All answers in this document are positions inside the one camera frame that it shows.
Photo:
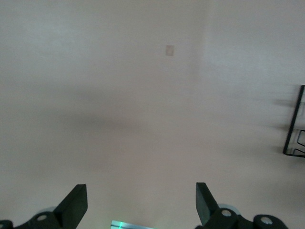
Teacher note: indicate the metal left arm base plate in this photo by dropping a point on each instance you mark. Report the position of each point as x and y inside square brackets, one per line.
[133, 225]

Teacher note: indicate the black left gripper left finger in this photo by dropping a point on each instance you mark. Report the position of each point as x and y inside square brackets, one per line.
[71, 210]

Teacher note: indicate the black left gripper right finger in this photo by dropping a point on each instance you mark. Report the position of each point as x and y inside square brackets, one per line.
[206, 207]

